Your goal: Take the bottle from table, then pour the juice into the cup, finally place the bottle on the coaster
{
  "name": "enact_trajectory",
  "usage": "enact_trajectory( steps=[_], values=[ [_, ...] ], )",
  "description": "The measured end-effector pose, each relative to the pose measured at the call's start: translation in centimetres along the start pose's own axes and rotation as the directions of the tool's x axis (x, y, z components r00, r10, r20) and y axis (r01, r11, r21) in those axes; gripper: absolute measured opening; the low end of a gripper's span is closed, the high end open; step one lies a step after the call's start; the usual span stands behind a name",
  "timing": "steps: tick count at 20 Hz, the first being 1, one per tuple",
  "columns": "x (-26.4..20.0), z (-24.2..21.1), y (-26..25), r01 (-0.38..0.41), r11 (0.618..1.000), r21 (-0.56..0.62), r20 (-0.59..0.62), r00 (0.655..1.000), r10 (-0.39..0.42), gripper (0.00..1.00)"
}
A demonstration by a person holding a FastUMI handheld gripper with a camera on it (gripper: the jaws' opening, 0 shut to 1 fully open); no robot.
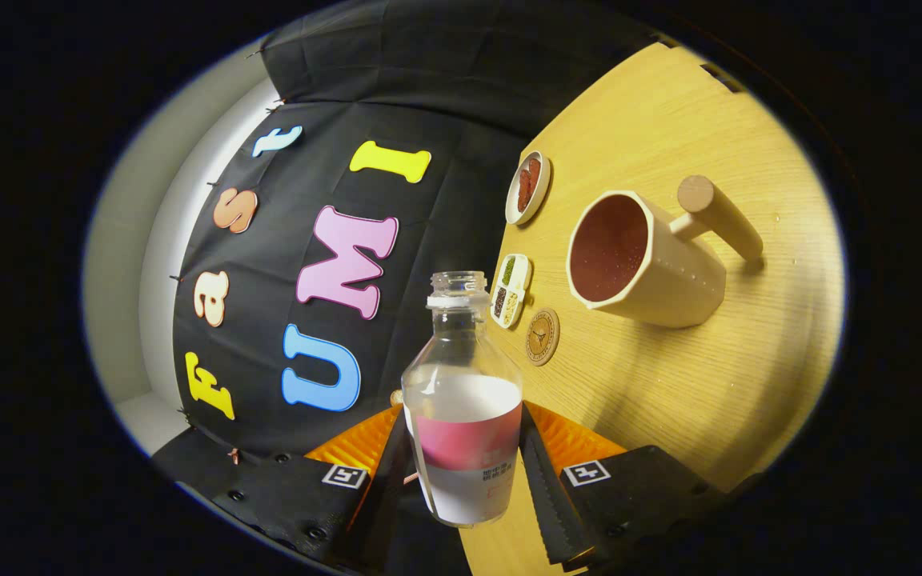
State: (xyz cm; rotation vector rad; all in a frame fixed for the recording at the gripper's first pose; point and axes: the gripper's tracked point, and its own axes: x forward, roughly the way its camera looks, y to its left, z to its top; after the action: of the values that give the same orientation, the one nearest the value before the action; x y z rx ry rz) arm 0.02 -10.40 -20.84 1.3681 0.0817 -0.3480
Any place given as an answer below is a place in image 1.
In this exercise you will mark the pink clothes peg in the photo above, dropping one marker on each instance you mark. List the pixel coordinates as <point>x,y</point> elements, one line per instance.
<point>233,457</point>

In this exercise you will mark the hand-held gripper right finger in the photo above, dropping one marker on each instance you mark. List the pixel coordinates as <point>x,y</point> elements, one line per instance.
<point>549,504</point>

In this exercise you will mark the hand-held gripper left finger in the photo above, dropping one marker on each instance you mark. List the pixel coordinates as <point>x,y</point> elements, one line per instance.
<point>385,496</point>

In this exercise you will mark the black backdrop cloth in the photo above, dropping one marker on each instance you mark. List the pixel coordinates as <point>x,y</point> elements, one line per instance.
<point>429,96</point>

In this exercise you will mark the clear juice bottle pink label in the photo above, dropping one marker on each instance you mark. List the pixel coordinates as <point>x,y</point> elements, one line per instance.
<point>465,448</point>

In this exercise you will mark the white round plate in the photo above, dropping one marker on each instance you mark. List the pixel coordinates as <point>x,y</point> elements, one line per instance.
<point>539,192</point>

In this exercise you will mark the round brown coaster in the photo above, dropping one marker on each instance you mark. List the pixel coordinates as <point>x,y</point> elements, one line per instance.
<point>542,337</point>

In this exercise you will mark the red meat piece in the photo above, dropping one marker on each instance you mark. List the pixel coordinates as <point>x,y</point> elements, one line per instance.
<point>524,196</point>
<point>534,172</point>

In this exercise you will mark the white divided condiment dish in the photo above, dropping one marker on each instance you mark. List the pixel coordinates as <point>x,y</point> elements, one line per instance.
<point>511,291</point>

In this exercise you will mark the wooden table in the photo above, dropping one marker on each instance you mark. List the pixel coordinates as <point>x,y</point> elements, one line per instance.
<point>709,384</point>

